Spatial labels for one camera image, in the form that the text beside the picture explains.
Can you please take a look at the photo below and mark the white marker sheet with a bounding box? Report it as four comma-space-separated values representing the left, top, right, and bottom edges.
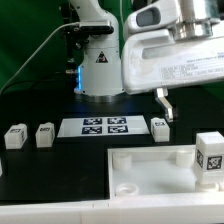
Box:
58, 115, 149, 138

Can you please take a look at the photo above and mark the grey cable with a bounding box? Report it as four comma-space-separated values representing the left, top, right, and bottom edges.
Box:
0, 21, 81, 96

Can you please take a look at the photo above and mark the white front fence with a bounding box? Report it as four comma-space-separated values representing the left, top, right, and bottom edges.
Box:
0, 193, 224, 224

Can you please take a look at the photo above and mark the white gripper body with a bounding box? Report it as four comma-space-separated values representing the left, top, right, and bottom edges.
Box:
122, 27, 224, 94

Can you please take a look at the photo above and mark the white piece left edge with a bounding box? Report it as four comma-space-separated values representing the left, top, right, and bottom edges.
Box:
0, 158, 3, 178

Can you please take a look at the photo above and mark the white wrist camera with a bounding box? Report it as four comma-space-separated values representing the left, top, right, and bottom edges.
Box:
123, 0, 180, 39

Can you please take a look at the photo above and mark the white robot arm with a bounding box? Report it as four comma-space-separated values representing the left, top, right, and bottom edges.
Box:
68, 0, 224, 122

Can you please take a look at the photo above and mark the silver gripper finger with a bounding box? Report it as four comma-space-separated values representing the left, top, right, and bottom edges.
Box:
155, 88, 174, 122

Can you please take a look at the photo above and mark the white square tabletop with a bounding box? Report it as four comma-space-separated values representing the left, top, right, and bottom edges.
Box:
108, 145, 220, 198

